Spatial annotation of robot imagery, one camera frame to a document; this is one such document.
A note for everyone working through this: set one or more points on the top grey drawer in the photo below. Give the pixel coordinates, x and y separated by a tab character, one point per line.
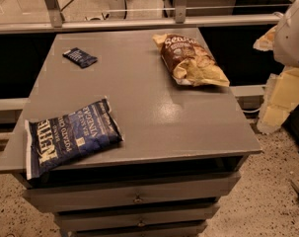
132	192

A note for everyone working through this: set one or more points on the grey drawer cabinet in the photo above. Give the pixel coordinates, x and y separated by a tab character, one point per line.
168	130

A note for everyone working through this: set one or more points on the blue Kettle chip bag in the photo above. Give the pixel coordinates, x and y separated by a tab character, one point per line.
55	141

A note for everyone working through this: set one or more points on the small dark blue snack packet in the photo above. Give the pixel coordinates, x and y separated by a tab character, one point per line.
80	57

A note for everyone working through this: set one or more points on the grey drawer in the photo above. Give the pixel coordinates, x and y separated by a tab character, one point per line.
137	217
178	229
132	192

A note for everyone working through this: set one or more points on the brown chip bag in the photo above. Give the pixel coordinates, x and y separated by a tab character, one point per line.
188	62

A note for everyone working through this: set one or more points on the grey metal railing frame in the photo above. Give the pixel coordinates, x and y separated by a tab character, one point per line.
57	16

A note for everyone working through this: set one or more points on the middle grey drawer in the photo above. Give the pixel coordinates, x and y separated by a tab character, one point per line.
137	217

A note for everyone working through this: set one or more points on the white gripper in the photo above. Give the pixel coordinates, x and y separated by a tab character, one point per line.
291	39

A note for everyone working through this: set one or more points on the bottom grey drawer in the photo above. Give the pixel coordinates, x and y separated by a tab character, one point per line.
178	229

